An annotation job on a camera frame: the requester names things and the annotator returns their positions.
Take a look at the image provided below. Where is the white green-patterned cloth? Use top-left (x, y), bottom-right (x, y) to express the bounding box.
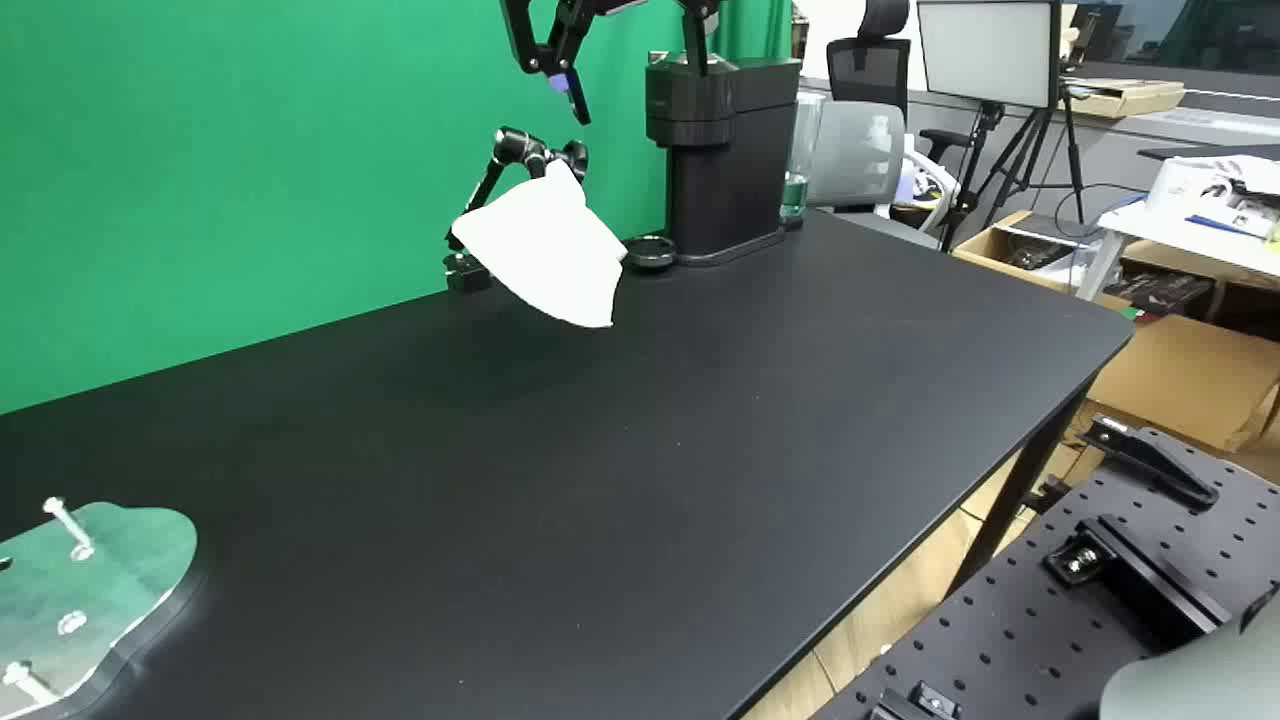
top-left (447, 160), bottom-right (631, 337)

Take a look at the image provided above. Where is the black articulated stand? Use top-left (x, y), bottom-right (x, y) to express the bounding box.
top-left (441, 122), bottom-right (592, 296)

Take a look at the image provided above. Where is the round black mesh disc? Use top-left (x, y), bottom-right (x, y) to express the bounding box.
top-left (623, 231), bottom-right (679, 281)

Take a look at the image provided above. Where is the green can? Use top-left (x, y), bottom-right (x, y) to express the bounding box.
top-left (776, 169), bottom-right (817, 231)

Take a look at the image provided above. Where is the grey office chair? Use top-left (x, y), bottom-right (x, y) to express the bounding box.
top-left (798, 96), bottom-right (912, 216)

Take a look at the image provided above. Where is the black headrest office chair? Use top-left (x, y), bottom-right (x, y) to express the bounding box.
top-left (825, 0), bottom-right (915, 104)

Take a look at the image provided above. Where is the white board screen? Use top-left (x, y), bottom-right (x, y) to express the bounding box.
top-left (912, 0), bottom-right (1071, 111)

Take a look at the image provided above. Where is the black tripod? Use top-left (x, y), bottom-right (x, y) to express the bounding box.
top-left (937, 96), bottom-right (1092, 254)

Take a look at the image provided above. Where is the open cardboard box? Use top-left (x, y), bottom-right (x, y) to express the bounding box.
top-left (947, 205), bottom-right (1140, 308)

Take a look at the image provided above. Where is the white table with papers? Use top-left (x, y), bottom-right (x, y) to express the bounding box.
top-left (1092, 147), bottom-right (1280, 296)

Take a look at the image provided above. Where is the long white screw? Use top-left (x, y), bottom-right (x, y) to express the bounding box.
top-left (0, 657), bottom-right (62, 711)
top-left (40, 493), bottom-right (99, 563)

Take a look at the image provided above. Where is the clear green-tinted plastic object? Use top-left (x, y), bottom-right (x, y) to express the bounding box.
top-left (0, 494), bottom-right (204, 711)

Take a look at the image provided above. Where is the large closed cardboard box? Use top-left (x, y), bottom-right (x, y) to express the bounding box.
top-left (1086, 308), bottom-right (1280, 458)

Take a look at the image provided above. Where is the black perforated breadboard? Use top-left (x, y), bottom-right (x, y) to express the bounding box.
top-left (812, 420), bottom-right (1280, 720)

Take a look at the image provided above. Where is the black clamp block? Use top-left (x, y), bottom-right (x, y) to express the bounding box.
top-left (1040, 511), bottom-right (1234, 640)

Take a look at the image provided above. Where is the grey rounded cover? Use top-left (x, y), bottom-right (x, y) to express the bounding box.
top-left (1097, 617), bottom-right (1280, 720)

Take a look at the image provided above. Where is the black robot base pedestal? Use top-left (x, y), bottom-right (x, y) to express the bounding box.
top-left (643, 46), bottom-right (810, 268)

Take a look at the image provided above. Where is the black angled bracket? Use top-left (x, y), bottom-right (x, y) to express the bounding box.
top-left (1080, 413), bottom-right (1223, 515)

